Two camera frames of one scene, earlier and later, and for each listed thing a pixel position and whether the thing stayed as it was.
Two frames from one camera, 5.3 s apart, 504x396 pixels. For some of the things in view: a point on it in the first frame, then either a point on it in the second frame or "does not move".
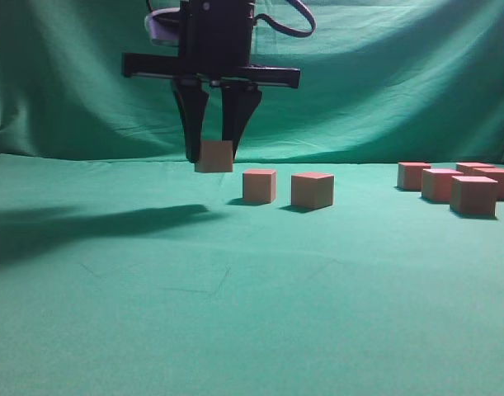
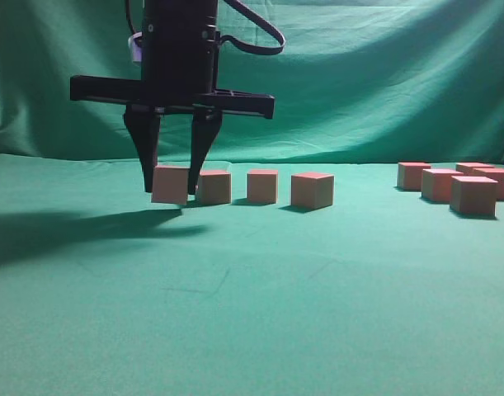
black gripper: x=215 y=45 → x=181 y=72
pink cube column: x=473 y=195 does not move
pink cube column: x=215 y=157 → x=214 y=186
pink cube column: x=435 y=183 does not move
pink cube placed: x=259 y=186 does not move
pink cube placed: x=313 y=189 does not move
